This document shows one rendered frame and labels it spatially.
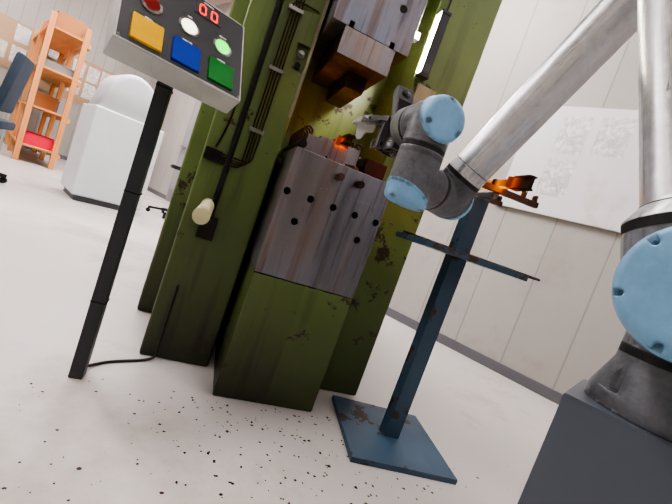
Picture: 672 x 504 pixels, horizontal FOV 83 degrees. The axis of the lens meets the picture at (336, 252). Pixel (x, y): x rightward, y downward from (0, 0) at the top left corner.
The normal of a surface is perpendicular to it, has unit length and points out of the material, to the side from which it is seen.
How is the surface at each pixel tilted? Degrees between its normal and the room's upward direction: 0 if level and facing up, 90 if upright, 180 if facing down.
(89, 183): 90
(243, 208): 90
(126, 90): 90
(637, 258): 95
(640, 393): 70
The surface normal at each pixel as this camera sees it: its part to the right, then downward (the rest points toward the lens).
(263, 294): 0.27, 0.18
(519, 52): -0.63, -0.16
